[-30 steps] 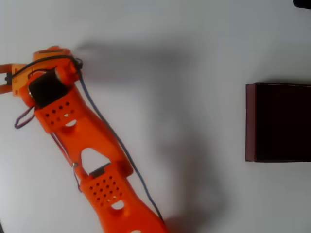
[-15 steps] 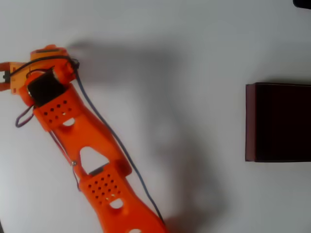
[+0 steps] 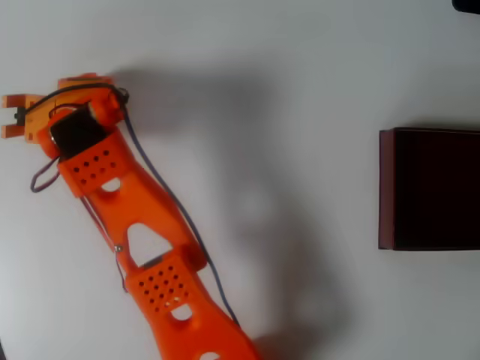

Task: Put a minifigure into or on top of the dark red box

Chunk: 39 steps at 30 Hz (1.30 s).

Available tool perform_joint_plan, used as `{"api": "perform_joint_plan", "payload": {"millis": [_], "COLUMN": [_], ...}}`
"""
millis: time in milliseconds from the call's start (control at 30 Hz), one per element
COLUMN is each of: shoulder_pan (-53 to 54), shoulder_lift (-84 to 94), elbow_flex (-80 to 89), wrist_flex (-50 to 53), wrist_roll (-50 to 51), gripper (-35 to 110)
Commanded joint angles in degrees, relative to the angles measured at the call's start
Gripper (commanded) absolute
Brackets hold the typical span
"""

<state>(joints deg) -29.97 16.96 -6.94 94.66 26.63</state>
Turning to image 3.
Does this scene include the orange camera mount with camera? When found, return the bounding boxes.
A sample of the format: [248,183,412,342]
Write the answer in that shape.
[1,93,38,142]

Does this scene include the thin red wire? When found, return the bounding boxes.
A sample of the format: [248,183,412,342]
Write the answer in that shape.
[79,196,128,294]

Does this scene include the long purple cable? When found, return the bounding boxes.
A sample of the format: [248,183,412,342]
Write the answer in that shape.
[116,86,241,327]

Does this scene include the looped purple cable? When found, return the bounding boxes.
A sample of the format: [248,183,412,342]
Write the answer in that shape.
[30,160,62,193]

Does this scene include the dark red box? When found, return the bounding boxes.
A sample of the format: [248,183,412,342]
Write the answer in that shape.
[378,127,480,251]

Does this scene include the black object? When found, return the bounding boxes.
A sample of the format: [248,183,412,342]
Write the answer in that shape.
[451,0,480,15]

